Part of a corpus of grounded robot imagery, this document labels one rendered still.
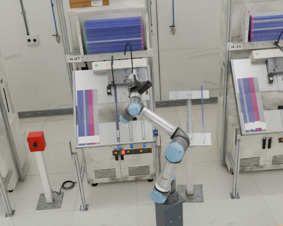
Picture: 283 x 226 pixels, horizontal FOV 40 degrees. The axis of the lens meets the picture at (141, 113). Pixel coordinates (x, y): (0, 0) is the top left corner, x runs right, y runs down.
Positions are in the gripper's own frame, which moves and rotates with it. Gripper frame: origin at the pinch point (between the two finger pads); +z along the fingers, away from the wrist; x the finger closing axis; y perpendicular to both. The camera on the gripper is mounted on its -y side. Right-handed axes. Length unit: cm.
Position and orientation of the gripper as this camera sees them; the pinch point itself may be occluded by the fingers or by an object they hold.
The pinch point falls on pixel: (140, 76)
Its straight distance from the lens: 270.1
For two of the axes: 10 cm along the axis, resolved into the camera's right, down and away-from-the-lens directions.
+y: -8.4, 3.5, 4.2
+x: 5.4, 6.3, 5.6
